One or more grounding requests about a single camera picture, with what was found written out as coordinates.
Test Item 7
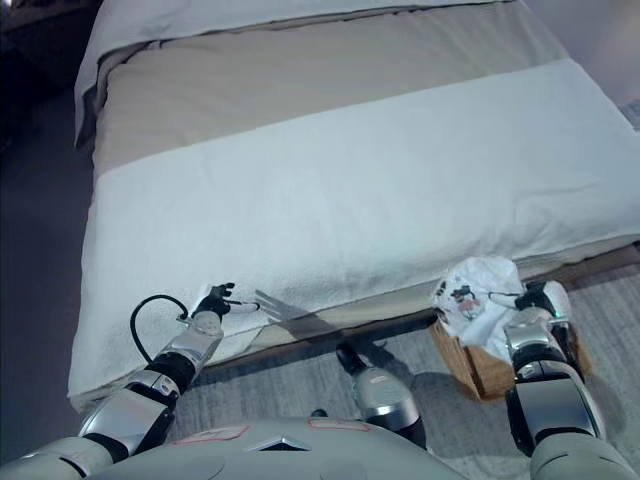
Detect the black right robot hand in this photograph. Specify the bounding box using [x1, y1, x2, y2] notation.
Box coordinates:
[513, 280, 572, 317]

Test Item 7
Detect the beige duvet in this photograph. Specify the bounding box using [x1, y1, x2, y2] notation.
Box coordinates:
[92, 0, 572, 177]

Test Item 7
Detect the white folded top sheet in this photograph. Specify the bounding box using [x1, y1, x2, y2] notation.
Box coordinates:
[73, 0, 517, 149]

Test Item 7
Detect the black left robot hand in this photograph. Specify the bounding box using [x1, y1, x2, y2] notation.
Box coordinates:
[191, 281, 262, 322]

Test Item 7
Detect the woven wooden basket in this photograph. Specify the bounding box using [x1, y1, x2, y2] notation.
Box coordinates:
[428, 294, 595, 402]

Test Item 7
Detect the white printed garment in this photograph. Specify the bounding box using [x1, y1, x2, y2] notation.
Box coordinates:
[432, 255, 527, 359]

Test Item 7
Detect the bed with white blanket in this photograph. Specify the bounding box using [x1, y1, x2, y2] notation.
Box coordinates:
[67, 58, 640, 401]

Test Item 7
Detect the brown bed frame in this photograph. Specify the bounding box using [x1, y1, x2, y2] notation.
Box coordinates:
[203, 243, 640, 372]

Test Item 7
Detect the silver right robot leg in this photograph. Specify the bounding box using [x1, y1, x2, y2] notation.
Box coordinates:
[335, 344, 427, 450]

